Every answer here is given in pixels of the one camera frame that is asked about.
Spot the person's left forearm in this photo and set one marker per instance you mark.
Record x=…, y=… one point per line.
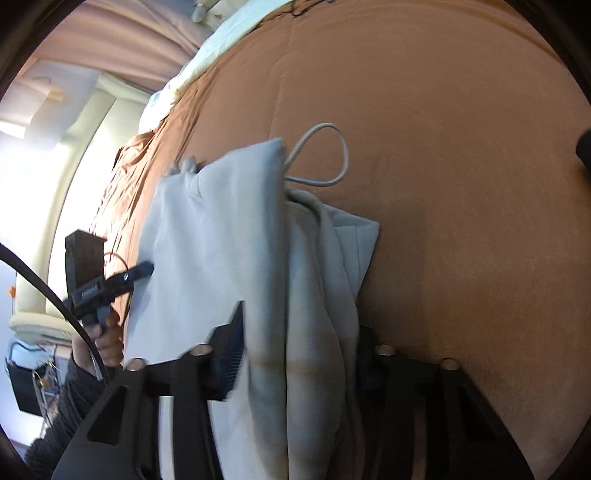
x=64, y=415

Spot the cream plush toy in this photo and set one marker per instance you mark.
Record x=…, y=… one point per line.
x=201, y=11

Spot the black object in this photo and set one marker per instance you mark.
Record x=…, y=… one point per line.
x=585, y=150

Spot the black storage basket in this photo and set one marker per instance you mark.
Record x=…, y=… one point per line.
x=25, y=387

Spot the pink curtain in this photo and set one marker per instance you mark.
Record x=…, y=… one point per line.
x=129, y=41

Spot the person's left hand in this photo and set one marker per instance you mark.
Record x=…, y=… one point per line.
x=108, y=346

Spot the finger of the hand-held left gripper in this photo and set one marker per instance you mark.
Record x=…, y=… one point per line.
x=138, y=272

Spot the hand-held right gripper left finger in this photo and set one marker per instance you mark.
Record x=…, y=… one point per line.
x=231, y=355

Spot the beige zip-collar sweatshirt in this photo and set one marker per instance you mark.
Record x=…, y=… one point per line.
x=221, y=230

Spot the orange-brown bed sheet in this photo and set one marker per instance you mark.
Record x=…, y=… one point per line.
x=461, y=184

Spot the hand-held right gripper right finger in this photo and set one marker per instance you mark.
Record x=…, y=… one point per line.
x=367, y=364

